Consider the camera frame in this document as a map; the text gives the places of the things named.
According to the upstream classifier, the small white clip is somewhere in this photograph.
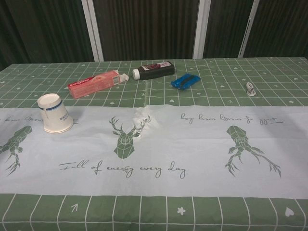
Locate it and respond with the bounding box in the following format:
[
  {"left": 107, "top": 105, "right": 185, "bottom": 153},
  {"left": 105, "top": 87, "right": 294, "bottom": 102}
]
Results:
[{"left": 245, "top": 82, "right": 257, "bottom": 97}]

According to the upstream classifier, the blue plastic packet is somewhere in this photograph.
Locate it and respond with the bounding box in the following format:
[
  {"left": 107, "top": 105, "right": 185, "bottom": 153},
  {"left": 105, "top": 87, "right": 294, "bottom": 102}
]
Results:
[{"left": 171, "top": 74, "right": 201, "bottom": 91}]

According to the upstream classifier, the green and white tablecloth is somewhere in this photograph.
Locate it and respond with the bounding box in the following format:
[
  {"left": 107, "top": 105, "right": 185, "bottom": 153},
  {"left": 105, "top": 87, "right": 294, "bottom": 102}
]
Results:
[{"left": 0, "top": 56, "right": 308, "bottom": 231}]

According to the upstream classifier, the dark bottle with white cap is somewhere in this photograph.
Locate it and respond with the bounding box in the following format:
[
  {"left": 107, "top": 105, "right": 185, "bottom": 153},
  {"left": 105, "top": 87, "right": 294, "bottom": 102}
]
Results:
[{"left": 132, "top": 61, "right": 176, "bottom": 81}]

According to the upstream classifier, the white paper cup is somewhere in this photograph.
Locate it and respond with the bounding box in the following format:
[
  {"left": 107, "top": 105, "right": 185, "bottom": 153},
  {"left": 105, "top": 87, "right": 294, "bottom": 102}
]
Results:
[{"left": 37, "top": 93, "right": 73, "bottom": 134}]

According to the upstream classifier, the white partition post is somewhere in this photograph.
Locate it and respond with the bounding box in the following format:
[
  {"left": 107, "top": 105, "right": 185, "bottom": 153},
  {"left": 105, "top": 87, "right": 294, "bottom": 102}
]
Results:
[
  {"left": 238, "top": 0, "right": 263, "bottom": 58},
  {"left": 80, "top": 0, "right": 104, "bottom": 62},
  {"left": 192, "top": 0, "right": 212, "bottom": 60}
]

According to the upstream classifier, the red toothpaste box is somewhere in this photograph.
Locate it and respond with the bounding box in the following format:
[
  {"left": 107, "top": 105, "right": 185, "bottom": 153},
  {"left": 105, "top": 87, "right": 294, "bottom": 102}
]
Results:
[{"left": 67, "top": 69, "right": 129, "bottom": 100}]

